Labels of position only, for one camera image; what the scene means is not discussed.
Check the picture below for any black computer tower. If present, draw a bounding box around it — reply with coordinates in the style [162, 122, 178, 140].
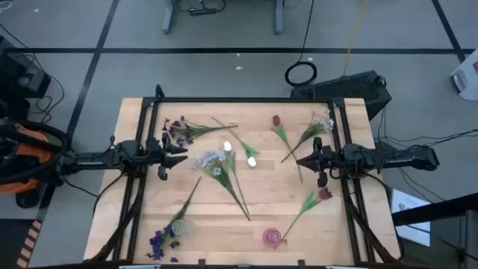
[290, 69, 393, 121]

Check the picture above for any purple artificial flower bunch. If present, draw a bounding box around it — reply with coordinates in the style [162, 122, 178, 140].
[161, 115, 240, 147]
[145, 176, 202, 263]

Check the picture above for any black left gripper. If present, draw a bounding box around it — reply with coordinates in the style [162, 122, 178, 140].
[143, 132, 189, 181]

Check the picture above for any black power strip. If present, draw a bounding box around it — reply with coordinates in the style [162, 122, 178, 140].
[188, 7, 218, 17]

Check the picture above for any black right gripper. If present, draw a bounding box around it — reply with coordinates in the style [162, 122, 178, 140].
[296, 136, 344, 188]

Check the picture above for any black metal beam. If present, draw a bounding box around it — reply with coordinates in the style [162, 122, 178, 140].
[391, 192, 478, 228]

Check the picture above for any small white artificial flower bunch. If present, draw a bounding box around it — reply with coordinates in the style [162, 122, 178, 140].
[280, 110, 335, 164]

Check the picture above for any grey metal desk leg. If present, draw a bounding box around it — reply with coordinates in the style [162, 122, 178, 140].
[273, 0, 288, 37]
[161, 0, 179, 35]

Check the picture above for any white artificial tulip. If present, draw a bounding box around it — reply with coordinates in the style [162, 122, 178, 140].
[223, 140, 250, 217]
[211, 116, 261, 168]

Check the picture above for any black aluminium table frame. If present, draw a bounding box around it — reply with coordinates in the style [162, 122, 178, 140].
[84, 84, 404, 269]

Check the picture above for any white plastic container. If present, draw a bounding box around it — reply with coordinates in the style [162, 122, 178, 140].
[450, 48, 478, 102]

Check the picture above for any yellow cable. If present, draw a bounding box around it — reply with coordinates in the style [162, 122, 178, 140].
[342, 0, 370, 75]

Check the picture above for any clear glass vase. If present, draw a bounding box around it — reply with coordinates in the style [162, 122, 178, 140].
[170, 218, 197, 240]

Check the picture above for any orange and black vacuum cleaner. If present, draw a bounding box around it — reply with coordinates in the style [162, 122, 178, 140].
[0, 117, 74, 208]

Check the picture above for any grey metal post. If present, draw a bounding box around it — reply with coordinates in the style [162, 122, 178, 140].
[461, 208, 478, 269]

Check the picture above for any dark red rose stem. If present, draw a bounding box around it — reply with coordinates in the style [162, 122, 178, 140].
[270, 114, 304, 184]

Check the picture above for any white printed paper sheet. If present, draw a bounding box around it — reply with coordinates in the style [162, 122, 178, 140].
[390, 188, 432, 247]

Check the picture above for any pink glass vase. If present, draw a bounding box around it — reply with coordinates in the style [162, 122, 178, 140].
[262, 226, 283, 248]

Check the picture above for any black cable with coil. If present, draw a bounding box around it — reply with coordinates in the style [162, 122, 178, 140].
[284, 0, 318, 87]

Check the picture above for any light blue artificial flower bunch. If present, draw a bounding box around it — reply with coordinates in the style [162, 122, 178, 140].
[190, 149, 252, 222]

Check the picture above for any black equipment case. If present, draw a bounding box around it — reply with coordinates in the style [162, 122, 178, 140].
[0, 35, 52, 100]

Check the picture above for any dark red artificial tulip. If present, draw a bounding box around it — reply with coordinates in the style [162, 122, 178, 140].
[280, 186, 334, 241]

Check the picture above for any black mat with orange stripes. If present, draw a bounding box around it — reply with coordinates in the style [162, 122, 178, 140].
[0, 218, 44, 269]

